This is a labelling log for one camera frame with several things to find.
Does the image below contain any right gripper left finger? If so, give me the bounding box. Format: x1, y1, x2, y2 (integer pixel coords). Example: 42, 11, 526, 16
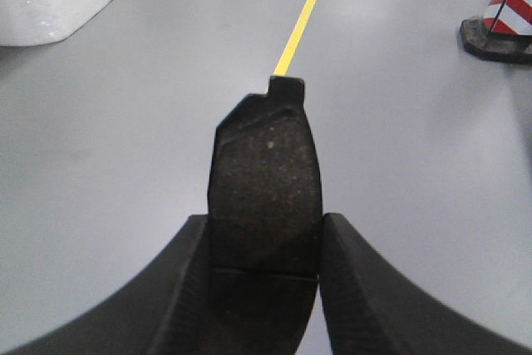
13, 215, 209, 354

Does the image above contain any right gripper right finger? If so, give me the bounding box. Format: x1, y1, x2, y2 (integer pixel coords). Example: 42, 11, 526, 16
320, 213, 531, 354

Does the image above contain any grey brake pad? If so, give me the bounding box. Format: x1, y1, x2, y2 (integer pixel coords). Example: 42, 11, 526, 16
198, 76, 323, 354

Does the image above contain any red white traffic cone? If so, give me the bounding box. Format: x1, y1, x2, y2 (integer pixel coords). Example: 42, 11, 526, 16
460, 0, 531, 65

